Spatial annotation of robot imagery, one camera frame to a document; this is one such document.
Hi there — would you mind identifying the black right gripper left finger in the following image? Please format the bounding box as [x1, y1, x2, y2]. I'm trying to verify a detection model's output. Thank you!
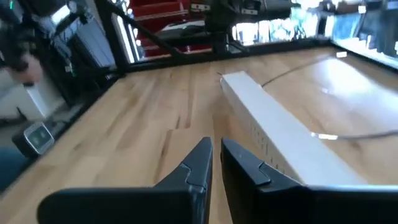
[36, 136, 214, 224]

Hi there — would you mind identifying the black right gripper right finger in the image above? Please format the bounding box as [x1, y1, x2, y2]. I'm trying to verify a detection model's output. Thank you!
[220, 138, 398, 224]

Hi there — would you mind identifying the white slotted cable duct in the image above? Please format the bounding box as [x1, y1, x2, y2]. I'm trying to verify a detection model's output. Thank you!
[219, 77, 304, 185]

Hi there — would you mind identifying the white duct cover strip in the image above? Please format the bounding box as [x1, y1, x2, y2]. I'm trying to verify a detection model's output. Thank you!
[221, 70, 368, 187]

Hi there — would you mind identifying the black zip tie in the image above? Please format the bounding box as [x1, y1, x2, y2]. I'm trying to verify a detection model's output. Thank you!
[261, 54, 340, 88]

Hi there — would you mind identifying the black box with grey panel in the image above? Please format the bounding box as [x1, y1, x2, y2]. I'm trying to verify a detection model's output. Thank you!
[11, 120, 56, 159]

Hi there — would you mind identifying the red bin shelf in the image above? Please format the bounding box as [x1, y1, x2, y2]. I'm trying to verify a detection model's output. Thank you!
[129, 0, 214, 58]

